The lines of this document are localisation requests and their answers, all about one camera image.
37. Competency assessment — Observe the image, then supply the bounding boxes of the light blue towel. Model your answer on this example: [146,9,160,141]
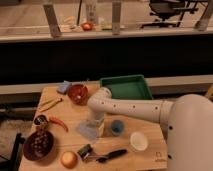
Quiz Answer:
[76,121,98,141]

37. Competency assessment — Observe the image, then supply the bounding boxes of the red round background object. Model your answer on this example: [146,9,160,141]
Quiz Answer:
[81,22,94,31]

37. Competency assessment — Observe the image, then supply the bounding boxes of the white small bowl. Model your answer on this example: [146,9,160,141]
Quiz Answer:
[130,132,148,152]

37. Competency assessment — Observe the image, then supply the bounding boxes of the yellow round fruit toy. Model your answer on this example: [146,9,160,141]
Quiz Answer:
[60,151,78,169]

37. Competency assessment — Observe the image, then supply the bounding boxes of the blue sponge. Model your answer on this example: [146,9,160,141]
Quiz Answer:
[57,81,72,94]

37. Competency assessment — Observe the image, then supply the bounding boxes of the black handled peeler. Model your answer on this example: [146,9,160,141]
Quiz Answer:
[90,149,127,163]

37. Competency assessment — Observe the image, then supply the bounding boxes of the red chili pepper toy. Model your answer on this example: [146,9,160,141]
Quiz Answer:
[49,117,69,132]

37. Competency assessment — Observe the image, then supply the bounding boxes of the black chair frame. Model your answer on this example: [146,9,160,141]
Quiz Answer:
[0,133,25,171]

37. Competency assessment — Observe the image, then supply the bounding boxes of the small metal clip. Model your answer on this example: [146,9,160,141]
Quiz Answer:
[78,144,93,160]

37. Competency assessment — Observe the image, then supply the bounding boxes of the yellow banana toy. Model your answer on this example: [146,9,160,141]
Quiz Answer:
[38,98,63,112]

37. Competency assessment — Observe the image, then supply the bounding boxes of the green plastic tray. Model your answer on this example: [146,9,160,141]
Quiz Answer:
[100,75,153,100]

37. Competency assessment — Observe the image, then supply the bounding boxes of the blue small cup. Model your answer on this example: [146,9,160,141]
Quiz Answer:
[110,120,124,136]

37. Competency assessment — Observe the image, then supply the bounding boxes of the black office chair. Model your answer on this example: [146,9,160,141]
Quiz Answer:
[141,0,208,28]

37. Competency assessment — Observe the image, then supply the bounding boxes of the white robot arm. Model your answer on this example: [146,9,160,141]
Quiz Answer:
[87,87,213,171]

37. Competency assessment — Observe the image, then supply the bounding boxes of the red bowl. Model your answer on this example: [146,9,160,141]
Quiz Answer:
[67,84,88,105]

